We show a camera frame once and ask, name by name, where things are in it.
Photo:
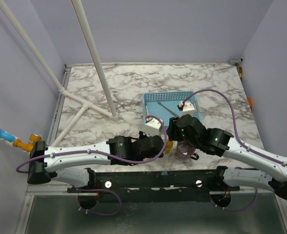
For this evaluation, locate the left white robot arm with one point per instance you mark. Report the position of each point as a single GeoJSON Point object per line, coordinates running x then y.
{"type": "Point", "coordinates": [69, 165]}

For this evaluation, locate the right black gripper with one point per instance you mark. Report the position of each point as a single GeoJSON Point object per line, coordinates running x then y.
{"type": "Point", "coordinates": [172, 130]}

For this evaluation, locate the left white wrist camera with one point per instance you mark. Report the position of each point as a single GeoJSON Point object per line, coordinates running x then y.
{"type": "Point", "coordinates": [152, 127]}

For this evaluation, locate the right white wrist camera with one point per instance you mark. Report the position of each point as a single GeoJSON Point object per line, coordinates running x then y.
{"type": "Point", "coordinates": [186, 108]}

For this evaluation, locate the yellow toothpaste tube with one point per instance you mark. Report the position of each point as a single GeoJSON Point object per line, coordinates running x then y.
{"type": "Point", "coordinates": [168, 147]}

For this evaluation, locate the purple mug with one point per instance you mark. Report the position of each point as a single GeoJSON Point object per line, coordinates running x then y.
{"type": "Point", "coordinates": [185, 151]}

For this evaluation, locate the blue plastic basket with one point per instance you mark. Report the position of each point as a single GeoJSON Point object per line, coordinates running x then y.
{"type": "Point", "coordinates": [170, 100]}

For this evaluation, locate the orange clamp on wall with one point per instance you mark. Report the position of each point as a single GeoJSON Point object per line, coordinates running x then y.
{"type": "Point", "coordinates": [250, 102]}

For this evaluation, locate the toy faucet blue orange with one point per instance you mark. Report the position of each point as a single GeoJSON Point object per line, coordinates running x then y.
{"type": "Point", "coordinates": [16, 142]}

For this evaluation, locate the white pvc pipe frame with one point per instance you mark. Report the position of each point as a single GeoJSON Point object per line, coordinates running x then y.
{"type": "Point", "coordinates": [27, 93]}

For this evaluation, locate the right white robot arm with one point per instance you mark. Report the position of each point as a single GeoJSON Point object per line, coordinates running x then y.
{"type": "Point", "coordinates": [269, 170]}

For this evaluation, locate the yellow tool at corner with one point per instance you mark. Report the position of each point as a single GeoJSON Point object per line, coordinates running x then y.
{"type": "Point", "coordinates": [240, 70]}

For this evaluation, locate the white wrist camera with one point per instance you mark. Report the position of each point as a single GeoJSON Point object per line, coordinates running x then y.
{"type": "Point", "coordinates": [152, 127]}
{"type": "Point", "coordinates": [186, 108]}

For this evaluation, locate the black mounting rail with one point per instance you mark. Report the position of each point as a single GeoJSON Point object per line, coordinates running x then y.
{"type": "Point", "coordinates": [159, 186]}

